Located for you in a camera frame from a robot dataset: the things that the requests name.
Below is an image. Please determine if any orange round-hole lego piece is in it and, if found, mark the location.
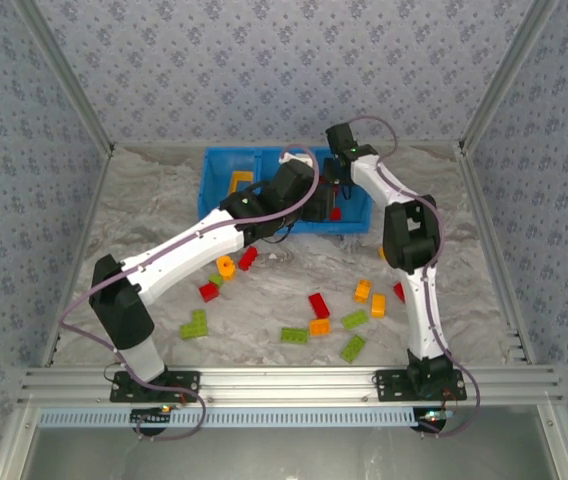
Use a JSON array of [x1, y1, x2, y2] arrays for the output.
[[216, 254, 237, 280]]

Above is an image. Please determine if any aluminium lower frame beam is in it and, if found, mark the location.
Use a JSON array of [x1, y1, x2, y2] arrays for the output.
[[536, 404, 568, 480], [0, 407, 40, 480]]

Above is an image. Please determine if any orange lego window frame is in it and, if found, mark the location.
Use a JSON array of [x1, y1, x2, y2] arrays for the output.
[[228, 170, 256, 194]]

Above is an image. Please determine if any aluminium frame post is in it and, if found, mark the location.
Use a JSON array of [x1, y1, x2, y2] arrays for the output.
[[458, 0, 560, 151], [13, 0, 115, 154]]

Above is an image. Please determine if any green flat lego plate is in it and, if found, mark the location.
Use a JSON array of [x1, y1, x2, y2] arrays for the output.
[[279, 326, 310, 346]]

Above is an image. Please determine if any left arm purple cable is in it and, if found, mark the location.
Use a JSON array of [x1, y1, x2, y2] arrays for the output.
[[58, 143, 321, 442]]

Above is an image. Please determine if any small LED circuit board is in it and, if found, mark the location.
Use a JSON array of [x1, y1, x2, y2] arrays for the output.
[[131, 405, 173, 432], [413, 407, 453, 434]]

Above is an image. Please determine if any green L-shaped lego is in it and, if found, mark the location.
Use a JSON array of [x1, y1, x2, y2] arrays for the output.
[[179, 309, 210, 341]]

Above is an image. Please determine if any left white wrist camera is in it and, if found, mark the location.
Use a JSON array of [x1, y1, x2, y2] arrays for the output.
[[278, 152, 315, 169]]

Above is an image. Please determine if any slotted cable duct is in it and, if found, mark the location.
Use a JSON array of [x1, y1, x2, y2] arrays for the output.
[[37, 407, 428, 429]]

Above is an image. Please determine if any aluminium extrusion rail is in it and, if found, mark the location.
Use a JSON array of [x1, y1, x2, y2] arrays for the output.
[[16, 366, 563, 405]]

